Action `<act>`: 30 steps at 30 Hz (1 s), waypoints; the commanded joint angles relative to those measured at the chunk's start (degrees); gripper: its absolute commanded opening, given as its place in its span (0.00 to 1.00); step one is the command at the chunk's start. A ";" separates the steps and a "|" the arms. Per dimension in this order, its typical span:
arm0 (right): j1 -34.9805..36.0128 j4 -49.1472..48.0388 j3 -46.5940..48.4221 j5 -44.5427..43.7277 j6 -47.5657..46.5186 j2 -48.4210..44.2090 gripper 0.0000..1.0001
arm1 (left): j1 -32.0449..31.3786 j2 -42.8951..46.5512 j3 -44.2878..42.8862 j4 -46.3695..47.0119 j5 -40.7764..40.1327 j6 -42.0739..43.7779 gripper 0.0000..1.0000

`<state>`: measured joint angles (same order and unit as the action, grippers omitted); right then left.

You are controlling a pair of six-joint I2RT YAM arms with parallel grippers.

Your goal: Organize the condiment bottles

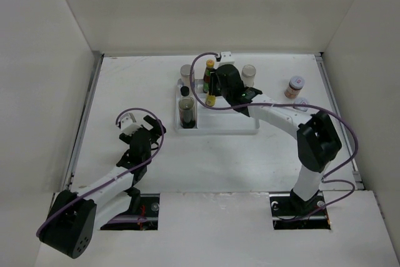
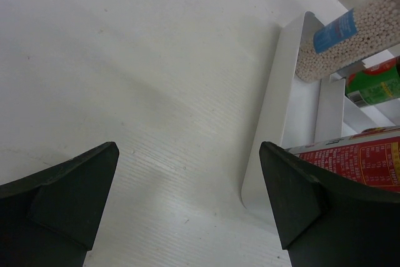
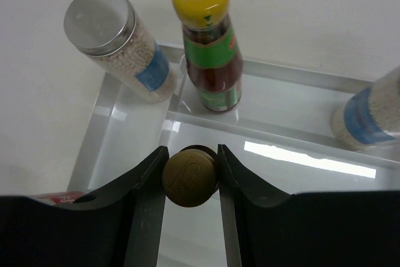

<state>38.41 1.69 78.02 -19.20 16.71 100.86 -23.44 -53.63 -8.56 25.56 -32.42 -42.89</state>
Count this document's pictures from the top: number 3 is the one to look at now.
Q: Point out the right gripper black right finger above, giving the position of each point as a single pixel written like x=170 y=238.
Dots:
x=265 y=226

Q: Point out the tall white spice jar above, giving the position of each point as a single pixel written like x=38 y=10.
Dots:
x=370 y=118

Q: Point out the white powder jar silver lid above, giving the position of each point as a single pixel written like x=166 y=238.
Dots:
x=111 y=34

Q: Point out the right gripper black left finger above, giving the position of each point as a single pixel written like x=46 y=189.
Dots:
x=118 y=224

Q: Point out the white divided organizer tray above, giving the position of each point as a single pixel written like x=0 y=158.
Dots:
x=280 y=130

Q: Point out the glass bottle black cap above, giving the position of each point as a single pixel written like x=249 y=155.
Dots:
x=59 y=197

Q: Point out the yellow cap sauce bottle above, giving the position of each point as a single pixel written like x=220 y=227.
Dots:
x=213 y=59

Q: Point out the small yellow label bottle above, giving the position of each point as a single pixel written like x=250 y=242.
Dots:
x=190 y=177

